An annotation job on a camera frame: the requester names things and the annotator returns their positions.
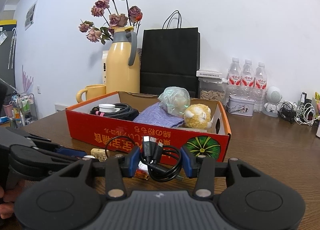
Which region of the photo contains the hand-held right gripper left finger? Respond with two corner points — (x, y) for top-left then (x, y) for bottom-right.
(59, 146), (140, 199)

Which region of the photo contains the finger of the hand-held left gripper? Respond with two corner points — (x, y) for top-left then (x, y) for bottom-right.
(9, 145), (80, 180)
(5, 127), (87, 158)

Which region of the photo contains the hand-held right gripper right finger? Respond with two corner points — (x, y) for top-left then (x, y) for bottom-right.
(180, 145), (263, 199)

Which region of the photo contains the black usb cable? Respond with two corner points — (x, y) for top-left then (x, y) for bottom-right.
(105, 136), (183, 183)

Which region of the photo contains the red cardboard box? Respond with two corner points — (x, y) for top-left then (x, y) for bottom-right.
(65, 91), (232, 163)

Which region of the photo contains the yellow and white plush toy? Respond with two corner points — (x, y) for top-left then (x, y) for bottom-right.
(183, 104), (212, 130)

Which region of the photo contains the purple knitted cloth bag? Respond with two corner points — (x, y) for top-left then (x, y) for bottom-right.
(133, 102), (184, 128)

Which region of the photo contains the black braided cable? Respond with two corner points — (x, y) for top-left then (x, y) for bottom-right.
(89, 103), (139, 121)

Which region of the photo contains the white round charger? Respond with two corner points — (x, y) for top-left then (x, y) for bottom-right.
(98, 103), (116, 113)

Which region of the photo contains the clear bubble bag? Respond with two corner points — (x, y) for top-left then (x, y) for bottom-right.
(158, 86), (191, 117)

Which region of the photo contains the person's left hand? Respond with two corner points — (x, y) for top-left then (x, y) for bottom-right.
(0, 180), (25, 217)

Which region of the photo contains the small orange item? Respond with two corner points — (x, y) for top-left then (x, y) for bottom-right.
(136, 169), (150, 180)

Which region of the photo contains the small beige block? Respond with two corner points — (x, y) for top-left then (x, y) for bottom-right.
(90, 148), (108, 162)

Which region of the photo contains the metal storage trolley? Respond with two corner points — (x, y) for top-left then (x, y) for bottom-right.
(0, 92), (38, 127)

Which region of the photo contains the yellow mug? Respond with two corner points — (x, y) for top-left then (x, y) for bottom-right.
(76, 84), (107, 104)

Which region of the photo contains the clear seed container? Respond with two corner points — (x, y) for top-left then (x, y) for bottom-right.
(196, 70), (227, 103)

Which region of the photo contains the silver tin box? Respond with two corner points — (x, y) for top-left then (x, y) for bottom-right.
(226, 95), (255, 116)

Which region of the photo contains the white milk carton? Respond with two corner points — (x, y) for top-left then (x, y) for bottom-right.
(102, 50), (110, 85)

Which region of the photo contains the yellow thermos jug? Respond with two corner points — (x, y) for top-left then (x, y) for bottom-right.
(105, 27), (140, 94)

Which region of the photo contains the dark grey door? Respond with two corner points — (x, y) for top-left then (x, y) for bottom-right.
(0, 30), (17, 120)

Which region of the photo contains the white robot-shaped speaker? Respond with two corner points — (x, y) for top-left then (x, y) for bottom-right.
(262, 85), (283, 118)

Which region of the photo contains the black paper bag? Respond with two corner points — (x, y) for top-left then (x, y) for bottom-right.
(140, 10), (201, 99)

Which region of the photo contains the black power adapter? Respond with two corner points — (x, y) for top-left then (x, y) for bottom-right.
(300, 92), (313, 106)

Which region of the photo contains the dried pink rose bouquet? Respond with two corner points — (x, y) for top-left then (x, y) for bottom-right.
(79, 0), (143, 45)

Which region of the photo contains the colourful snack packet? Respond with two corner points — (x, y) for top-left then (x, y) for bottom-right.
(314, 92), (320, 118)

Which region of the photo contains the white wall vent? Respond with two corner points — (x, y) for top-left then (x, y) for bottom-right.
(55, 103), (75, 113)

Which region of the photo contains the purple wall sticker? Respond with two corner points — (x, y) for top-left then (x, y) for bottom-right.
(21, 65), (34, 94)

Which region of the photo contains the black cable bundle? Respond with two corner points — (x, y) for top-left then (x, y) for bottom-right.
(277, 101), (298, 124)

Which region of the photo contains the white cable bundle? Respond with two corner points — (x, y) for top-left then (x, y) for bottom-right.
(294, 102), (317, 127)

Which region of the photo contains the wall poster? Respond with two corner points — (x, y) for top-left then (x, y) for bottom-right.
(24, 0), (38, 30)

